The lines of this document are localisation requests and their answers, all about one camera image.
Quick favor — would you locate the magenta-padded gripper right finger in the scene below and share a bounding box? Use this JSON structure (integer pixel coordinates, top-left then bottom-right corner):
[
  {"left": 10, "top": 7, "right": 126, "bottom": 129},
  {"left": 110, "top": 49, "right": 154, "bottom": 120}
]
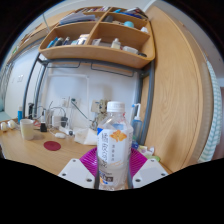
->
[{"left": 127, "top": 148, "right": 169, "bottom": 190}]

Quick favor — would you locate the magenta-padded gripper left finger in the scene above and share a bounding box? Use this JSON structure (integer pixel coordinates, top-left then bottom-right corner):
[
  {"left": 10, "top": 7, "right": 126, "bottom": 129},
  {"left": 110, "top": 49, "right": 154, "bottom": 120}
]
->
[{"left": 57, "top": 147, "right": 100, "bottom": 190}]

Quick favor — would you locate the clear plastic water bottle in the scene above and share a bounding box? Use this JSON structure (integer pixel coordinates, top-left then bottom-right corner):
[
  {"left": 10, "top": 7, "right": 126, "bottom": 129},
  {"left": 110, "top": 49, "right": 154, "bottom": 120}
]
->
[{"left": 96, "top": 101, "right": 134, "bottom": 192}]

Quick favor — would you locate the green flat packet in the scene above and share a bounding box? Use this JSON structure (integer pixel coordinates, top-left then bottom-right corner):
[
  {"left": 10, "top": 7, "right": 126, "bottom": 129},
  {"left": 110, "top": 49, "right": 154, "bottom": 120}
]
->
[{"left": 144, "top": 154, "right": 161, "bottom": 163}]

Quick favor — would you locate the flat round red coaster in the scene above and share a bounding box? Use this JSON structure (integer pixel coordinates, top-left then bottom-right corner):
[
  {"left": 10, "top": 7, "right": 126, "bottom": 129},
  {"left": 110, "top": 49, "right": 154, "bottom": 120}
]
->
[{"left": 43, "top": 140, "right": 62, "bottom": 152}]

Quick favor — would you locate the white crumpled paper bag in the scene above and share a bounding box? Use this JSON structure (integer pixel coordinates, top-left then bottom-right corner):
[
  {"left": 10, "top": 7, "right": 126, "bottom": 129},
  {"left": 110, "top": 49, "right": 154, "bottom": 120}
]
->
[{"left": 73, "top": 127, "right": 98, "bottom": 146}]

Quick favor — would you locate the small black bottle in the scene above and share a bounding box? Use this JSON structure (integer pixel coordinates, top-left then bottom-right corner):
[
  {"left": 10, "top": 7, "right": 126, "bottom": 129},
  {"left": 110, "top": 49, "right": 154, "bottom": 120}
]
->
[{"left": 40, "top": 113, "right": 48, "bottom": 133}]

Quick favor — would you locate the cream ceramic cup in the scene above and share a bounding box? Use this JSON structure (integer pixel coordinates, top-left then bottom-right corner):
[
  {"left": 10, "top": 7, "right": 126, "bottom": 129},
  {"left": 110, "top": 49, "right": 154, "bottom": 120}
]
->
[{"left": 19, "top": 118, "right": 36, "bottom": 141}]

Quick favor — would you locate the wooden tree creature figurine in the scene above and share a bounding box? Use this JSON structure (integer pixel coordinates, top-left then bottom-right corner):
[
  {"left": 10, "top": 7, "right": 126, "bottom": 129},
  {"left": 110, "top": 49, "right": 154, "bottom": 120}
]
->
[{"left": 94, "top": 99, "right": 111, "bottom": 129}]

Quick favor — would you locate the green striped white towel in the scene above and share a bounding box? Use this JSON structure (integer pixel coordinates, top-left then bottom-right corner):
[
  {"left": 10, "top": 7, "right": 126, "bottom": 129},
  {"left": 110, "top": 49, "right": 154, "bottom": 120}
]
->
[{"left": 198, "top": 56, "right": 224, "bottom": 163}]

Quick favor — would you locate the blue tube with white cap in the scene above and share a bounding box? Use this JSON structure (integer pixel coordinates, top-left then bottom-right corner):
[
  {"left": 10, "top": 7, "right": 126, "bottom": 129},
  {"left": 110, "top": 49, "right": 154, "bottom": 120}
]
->
[{"left": 17, "top": 105, "right": 24, "bottom": 124}]

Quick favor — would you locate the light wooden wardrobe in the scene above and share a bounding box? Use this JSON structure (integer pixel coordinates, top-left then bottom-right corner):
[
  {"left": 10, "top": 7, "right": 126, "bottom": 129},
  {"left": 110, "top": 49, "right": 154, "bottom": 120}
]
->
[{"left": 139, "top": 4, "right": 214, "bottom": 174}]

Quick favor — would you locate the wooden shelf unit with items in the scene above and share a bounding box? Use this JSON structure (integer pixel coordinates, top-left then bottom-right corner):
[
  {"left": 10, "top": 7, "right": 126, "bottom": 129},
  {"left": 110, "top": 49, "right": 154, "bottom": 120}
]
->
[{"left": 38, "top": 5, "right": 156, "bottom": 70}]

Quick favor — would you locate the grey metal desk frame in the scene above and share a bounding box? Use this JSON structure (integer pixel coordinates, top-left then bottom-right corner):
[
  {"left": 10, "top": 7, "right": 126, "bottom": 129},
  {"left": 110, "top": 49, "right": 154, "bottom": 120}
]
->
[{"left": 22, "top": 53, "right": 156, "bottom": 146}]

